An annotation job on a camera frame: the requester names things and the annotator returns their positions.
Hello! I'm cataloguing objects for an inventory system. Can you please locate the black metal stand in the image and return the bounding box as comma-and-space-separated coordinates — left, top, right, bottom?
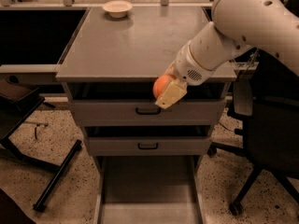
0, 77, 83, 213

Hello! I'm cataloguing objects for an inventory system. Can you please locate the black office chair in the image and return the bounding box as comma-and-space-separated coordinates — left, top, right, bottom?
208, 51, 299, 216

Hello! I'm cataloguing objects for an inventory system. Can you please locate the top grey drawer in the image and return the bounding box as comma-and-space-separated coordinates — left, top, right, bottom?
68, 82, 225, 127

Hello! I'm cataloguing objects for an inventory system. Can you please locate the white bowl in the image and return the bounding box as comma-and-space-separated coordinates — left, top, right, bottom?
102, 0, 133, 19

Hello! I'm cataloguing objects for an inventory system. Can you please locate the grey drawer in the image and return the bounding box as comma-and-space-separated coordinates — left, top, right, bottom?
68, 82, 225, 127
93, 156, 206, 224
84, 125, 211, 156

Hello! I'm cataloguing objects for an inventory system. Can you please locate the middle grey drawer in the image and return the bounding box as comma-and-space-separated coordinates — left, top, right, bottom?
84, 125, 211, 156

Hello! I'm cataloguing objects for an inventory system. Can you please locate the grey drawer cabinet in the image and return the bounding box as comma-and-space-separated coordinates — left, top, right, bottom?
55, 5, 238, 224

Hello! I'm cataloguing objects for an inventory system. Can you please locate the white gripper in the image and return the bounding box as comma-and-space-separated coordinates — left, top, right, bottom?
155, 41, 214, 109

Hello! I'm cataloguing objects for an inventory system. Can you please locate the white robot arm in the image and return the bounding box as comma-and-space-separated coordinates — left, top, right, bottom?
153, 0, 299, 109

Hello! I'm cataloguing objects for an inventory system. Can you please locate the bottom grey drawer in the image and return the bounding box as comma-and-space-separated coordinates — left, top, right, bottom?
93, 156, 206, 224

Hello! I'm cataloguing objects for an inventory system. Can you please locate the orange fruit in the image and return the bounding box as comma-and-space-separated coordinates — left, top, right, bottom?
152, 75, 176, 98

